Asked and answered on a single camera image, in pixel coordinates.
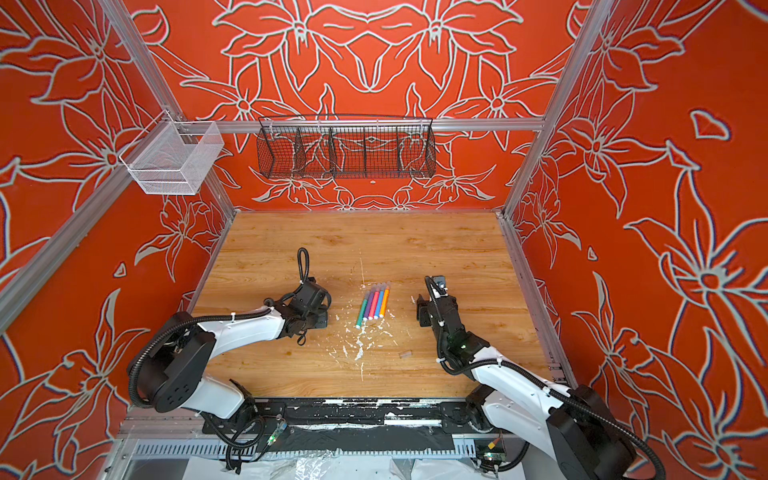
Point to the green pen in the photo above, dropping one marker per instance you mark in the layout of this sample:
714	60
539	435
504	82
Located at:
358	325

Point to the pink pen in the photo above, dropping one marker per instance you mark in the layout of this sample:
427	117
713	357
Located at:
372	304

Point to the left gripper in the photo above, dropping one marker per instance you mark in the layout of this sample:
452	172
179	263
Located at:
324	316

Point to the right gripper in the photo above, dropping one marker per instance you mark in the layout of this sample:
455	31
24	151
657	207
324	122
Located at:
423	310

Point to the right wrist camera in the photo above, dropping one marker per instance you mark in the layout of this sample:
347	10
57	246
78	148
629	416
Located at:
438	285

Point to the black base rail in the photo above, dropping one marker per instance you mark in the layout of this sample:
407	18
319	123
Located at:
360	423

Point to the blue pen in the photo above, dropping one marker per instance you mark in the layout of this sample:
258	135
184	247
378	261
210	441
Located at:
376	312

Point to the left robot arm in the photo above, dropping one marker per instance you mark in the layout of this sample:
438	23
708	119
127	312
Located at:
171	371

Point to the black wire basket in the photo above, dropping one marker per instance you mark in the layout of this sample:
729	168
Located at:
355	147

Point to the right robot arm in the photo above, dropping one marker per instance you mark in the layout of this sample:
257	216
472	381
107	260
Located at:
566	433

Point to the white cable duct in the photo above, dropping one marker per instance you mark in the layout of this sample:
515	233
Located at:
157	449

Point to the white wire basket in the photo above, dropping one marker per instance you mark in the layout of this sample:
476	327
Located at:
170	162

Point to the purple pen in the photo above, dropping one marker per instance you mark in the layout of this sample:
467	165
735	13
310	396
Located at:
366	305

